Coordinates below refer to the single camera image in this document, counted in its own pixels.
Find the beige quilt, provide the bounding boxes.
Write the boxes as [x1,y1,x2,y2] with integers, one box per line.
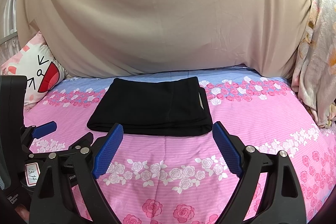
[17,0,311,78]

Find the floral cream blanket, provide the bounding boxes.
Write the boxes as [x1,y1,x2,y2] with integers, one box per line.
[291,0,335,128]

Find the striped grey curtain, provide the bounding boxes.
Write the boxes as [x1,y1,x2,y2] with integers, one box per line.
[0,0,21,64]

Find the black pants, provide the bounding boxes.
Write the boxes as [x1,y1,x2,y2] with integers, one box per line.
[87,77,213,137]

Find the pink rose bed sheet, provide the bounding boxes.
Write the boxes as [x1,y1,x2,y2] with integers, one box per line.
[25,67,335,223]

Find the white cat face pillow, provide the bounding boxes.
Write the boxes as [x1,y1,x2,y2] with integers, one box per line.
[1,32,67,109]

